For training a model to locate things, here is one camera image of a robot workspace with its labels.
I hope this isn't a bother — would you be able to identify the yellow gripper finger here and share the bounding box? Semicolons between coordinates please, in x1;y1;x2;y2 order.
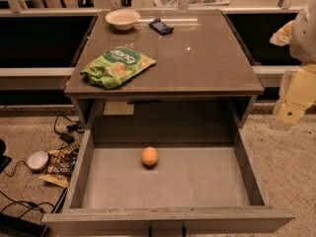
270;21;293;46
273;63;316;129

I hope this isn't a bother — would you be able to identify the orange fruit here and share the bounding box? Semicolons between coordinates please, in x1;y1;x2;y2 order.
141;147;158;166

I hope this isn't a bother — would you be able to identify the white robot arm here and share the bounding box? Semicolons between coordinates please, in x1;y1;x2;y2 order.
270;0;316;128

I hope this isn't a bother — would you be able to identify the grey cabinet with counter top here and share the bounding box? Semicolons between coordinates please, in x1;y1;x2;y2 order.
65;10;264;120

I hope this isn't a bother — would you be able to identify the open grey top drawer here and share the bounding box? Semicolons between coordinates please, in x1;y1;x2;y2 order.
41;99;295;237

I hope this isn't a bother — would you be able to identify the white bowl on counter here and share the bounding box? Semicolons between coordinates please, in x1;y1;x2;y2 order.
106;9;140;31

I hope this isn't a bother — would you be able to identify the dark blue snack packet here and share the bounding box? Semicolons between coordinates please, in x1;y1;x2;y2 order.
149;19;174;36

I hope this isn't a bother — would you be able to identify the green chip bag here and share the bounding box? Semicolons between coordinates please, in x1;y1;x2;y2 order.
80;46;156;90

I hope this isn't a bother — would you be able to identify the brown snack bag on floor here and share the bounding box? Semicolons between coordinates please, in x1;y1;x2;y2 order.
39;148;79;188

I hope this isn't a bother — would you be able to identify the white bowl on floor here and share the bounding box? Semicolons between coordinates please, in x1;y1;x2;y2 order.
27;151;48;170

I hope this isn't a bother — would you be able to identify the black bar on floor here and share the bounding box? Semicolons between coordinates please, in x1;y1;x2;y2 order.
0;214;49;237

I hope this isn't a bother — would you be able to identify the black power adapter with cable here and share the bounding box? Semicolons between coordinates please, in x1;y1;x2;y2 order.
53;116;84;149

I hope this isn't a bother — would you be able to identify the black cable on floor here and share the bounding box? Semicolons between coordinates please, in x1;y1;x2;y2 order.
0;190;55;219

